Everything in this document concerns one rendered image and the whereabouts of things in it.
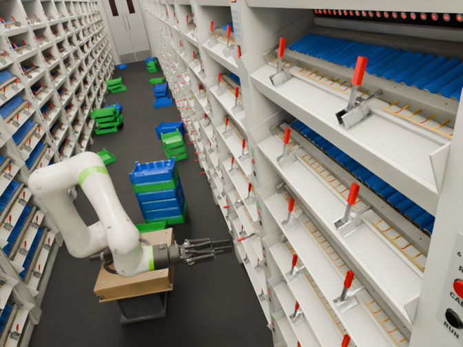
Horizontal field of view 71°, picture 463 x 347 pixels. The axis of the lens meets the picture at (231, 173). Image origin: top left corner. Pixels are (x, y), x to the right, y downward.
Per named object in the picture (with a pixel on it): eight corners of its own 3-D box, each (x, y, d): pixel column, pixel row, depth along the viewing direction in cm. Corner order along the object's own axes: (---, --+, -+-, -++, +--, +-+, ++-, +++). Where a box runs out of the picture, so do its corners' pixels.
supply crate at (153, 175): (131, 184, 235) (128, 174, 231) (138, 170, 253) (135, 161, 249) (173, 178, 233) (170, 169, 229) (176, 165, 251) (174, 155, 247)
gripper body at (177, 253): (169, 255, 117) (195, 250, 119) (167, 240, 125) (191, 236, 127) (171, 270, 121) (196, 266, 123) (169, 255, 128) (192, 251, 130)
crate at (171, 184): (135, 193, 239) (131, 184, 235) (141, 179, 256) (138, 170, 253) (175, 188, 237) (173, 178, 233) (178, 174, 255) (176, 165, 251)
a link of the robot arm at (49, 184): (69, 249, 163) (18, 169, 128) (102, 234, 170) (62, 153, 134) (76, 268, 155) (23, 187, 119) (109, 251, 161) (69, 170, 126)
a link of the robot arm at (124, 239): (113, 189, 136) (85, 199, 131) (108, 169, 128) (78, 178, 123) (148, 254, 114) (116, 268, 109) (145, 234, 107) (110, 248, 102)
